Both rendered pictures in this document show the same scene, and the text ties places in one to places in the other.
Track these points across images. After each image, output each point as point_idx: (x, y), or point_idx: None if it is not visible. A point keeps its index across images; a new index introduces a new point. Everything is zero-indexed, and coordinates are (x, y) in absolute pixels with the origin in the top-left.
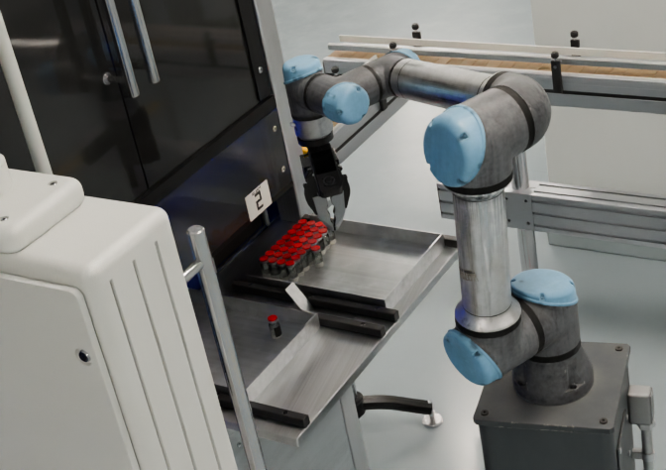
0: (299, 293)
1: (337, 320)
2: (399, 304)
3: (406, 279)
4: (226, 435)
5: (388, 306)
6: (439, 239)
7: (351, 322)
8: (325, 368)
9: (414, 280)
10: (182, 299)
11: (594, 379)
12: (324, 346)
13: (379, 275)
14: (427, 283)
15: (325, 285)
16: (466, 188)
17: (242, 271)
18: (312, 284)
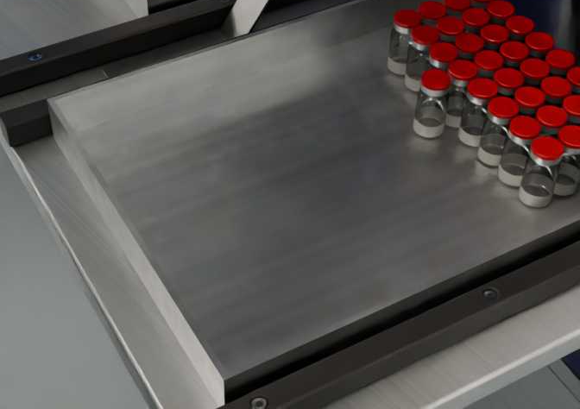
0: None
1: (103, 30)
2: (62, 175)
3: (100, 192)
4: None
5: (56, 134)
6: (208, 360)
7: (66, 43)
8: None
9: (122, 244)
10: None
11: None
12: (74, 12)
13: (244, 202)
14: (86, 272)
15: (316, 101)
16: None
17: (547, 20)
18: (348, 85)
